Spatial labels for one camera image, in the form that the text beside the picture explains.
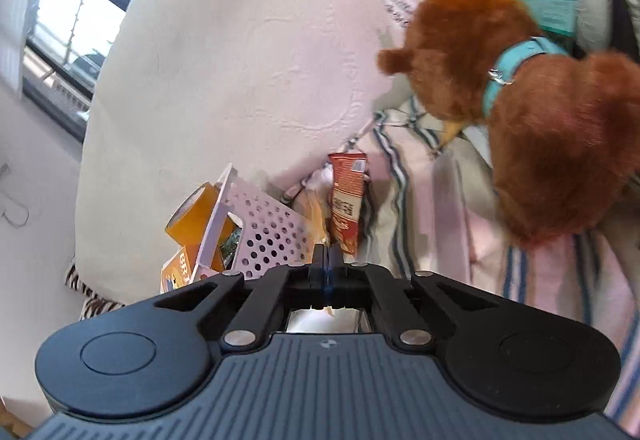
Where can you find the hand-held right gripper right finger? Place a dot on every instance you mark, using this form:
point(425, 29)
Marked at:
point(370, 290)

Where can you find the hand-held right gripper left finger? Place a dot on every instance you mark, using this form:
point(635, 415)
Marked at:
point(280, 290)

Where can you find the white perforated plastic basket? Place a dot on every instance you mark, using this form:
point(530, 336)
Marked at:
point(270, 230)

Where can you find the red snack packet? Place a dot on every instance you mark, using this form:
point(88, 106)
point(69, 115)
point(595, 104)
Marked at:
point(346, 200)

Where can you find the orange box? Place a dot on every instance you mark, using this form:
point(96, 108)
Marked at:
point(177, 272)

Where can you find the yellow cup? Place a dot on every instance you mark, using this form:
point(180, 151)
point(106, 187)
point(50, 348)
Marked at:
point(195, 215)

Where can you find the striped bed sheet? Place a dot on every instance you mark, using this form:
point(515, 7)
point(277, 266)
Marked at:
point(440, 220)

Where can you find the zebra striped cloth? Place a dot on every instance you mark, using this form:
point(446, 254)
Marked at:
point(92, 305)

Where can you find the brown plush toy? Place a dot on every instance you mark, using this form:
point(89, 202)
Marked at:
point(550, 135)

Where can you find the white quilted cushion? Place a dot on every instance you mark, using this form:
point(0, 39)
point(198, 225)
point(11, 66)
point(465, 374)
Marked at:
point(250, 45)

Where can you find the teal paper tag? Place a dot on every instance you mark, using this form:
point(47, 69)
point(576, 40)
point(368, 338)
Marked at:
point(550, 13)

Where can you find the barred window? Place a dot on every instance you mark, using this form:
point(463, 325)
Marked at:
point(85, 5)

